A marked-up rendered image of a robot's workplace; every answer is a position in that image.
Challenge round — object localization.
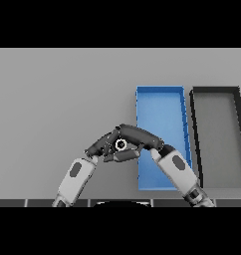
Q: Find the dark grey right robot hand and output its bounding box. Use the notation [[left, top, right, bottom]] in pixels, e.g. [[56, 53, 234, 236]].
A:
[[103, 123, 166, 163]]

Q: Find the blue rectangular bin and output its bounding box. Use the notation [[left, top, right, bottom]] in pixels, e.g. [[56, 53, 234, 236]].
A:
[[135, 85, 193, 191]]

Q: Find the blue pipe with pale ring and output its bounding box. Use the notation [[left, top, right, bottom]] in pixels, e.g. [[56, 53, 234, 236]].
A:
[[116, 138, 128, 151]]

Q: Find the dark grey rectangular bin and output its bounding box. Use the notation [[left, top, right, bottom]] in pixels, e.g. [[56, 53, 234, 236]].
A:
[[189, 86, 241, 189]]

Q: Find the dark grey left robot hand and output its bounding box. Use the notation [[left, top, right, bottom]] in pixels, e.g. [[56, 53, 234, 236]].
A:
[[84, 129, 121, 163]]

